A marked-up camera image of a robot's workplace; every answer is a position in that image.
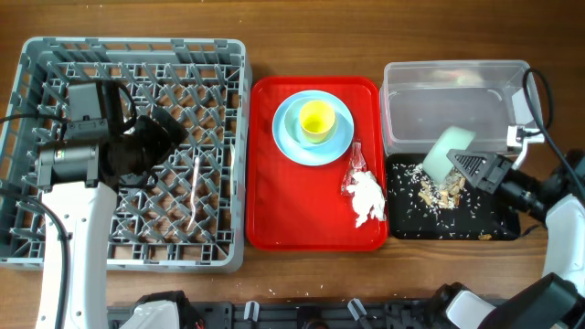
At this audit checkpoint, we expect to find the food scraps and rice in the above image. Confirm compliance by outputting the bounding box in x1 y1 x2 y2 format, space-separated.
388 164 498 240

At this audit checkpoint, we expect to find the yellow plastic cup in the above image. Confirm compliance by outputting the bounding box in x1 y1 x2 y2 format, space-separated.
299 100 336 143

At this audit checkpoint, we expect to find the red plastic tray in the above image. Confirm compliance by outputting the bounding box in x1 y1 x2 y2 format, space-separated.
246 76 388 251

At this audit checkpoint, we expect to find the white plastic spoon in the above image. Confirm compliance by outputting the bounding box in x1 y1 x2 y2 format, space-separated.
229 144 237 195

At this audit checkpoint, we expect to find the light blue plate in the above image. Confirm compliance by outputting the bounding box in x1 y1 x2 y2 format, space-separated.
272 90 355 166

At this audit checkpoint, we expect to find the white plastic fork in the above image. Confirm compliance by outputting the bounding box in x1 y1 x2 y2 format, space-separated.
187 156 200 230

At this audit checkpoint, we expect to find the white tissue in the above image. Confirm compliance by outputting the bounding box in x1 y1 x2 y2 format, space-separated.
346 171 386 228

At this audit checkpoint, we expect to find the grey dishwasher rack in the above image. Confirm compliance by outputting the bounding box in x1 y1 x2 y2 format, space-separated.
1 37 252 273

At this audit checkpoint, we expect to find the clear plastic bin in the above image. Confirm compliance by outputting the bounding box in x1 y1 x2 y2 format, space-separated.
379 59 536 155

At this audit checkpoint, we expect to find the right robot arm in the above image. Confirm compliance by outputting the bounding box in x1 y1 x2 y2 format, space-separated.
423 149 584 329

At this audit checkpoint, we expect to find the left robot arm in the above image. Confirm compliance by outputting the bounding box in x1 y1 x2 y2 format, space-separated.
36 80 187 328

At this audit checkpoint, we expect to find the red snack wrapper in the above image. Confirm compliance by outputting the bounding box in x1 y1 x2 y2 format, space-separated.
341 140 367 196

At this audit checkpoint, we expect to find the green bowl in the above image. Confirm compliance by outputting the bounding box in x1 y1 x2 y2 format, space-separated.
422 126 476 184

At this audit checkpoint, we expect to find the black plastic tray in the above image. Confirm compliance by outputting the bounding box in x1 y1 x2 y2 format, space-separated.
386 154 521 240

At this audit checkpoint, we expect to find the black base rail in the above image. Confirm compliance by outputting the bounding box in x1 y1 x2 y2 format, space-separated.
105 299 440 329

